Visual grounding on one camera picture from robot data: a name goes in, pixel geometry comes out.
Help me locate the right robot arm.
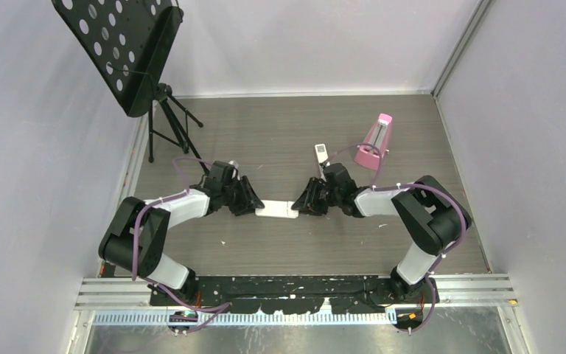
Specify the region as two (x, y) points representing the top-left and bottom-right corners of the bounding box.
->
(291, 163), (472, 303)

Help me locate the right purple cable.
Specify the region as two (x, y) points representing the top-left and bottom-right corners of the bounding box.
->
(319, 142), (469, 333)

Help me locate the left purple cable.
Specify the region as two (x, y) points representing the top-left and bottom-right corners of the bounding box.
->
(131, 156), (233, 315)

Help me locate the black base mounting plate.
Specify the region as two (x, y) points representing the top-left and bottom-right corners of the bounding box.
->
(150, 275), (439, 315)

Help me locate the pink metronome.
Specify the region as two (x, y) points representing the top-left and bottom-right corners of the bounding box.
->
(353, 113), (393, 171)

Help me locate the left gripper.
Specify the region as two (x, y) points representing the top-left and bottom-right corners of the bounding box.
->
(221, 177), (263, 217)

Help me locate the black perforated music stand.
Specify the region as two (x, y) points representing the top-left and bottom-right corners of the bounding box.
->
(52, 0), (203, 159)

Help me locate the small white remote control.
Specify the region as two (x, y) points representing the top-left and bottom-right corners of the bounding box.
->
(254, 200), (299, 219)

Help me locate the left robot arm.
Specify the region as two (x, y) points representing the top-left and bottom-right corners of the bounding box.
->
(98, 161), (265, 305)

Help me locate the long white remote control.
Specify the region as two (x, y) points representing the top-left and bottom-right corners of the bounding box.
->
(314, 144), (329, 179)

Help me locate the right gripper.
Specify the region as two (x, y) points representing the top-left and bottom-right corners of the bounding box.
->
(292, 177), (341, 217)

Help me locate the purple cable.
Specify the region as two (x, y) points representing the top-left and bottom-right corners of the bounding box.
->
(319, 142), (469, 333)
(131, 156), (233, 315)

